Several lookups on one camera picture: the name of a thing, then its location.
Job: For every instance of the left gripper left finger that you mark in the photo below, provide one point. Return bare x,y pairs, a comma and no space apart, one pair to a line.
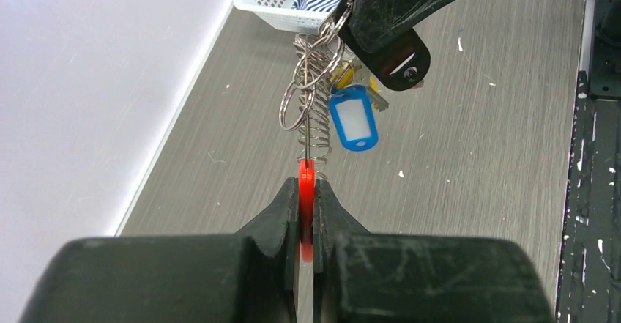
247,276

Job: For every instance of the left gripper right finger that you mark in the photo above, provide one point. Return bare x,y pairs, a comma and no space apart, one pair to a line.
361,276

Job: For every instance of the black key fob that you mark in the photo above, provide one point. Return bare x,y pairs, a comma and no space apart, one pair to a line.
399,65

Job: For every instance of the blue key tag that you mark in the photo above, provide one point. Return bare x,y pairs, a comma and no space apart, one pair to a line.
353,117

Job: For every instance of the red handled key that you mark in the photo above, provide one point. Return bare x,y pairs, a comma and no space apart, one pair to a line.
306,188

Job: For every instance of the metal spring coil keyring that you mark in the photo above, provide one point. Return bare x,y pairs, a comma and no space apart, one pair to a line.
305,103

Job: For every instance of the white plastic basket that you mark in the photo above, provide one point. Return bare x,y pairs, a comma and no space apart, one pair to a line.
280,15

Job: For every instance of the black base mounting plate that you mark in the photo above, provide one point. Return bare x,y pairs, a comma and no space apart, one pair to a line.
588,288

